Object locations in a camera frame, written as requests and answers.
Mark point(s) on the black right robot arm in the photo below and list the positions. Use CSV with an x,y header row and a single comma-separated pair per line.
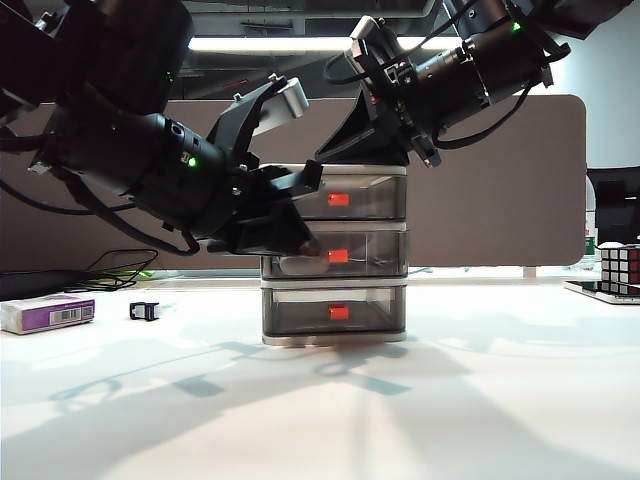
x,y
505,65

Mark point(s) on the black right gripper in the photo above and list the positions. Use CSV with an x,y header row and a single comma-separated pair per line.
x,y
400,110

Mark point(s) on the black flat keyboard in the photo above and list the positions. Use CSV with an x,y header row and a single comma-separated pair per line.
x,y
30,285

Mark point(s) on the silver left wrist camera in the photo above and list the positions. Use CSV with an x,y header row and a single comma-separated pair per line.
x,y
292,100

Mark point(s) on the brown desk partition panel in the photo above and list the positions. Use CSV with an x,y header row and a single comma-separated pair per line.
x,y
500,200

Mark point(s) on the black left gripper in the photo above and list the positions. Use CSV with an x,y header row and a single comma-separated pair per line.
x,y
250,200

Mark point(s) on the ceiling strip light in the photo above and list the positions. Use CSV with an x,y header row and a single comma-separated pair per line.
x,y
275,43

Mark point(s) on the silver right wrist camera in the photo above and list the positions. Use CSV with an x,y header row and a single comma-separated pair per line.
x,y
365,37

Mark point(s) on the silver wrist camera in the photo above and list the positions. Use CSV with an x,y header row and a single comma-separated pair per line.
x,y
365,37
292,100

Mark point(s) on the white purple barcode box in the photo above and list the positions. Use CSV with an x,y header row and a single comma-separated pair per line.
x,y
30,315

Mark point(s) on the white partition foot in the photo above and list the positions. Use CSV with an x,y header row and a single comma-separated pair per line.
x,y
531,272

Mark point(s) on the rubik's cube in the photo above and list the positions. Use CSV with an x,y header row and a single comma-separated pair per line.
x,y
620,265

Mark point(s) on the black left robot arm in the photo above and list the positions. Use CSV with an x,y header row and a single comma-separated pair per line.
x,y
110,150

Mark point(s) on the green label water bottle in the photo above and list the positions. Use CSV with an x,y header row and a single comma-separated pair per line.
x,y
591,245

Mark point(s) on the grey translucent drawer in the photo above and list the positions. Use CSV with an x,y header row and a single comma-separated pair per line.
x,y
375,200
300,315
380,250

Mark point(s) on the white drawer cabinet frame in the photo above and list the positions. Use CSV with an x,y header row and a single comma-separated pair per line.
x,y
335,337

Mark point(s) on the black smartphone white case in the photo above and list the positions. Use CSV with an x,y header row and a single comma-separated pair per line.
x,y
617,299

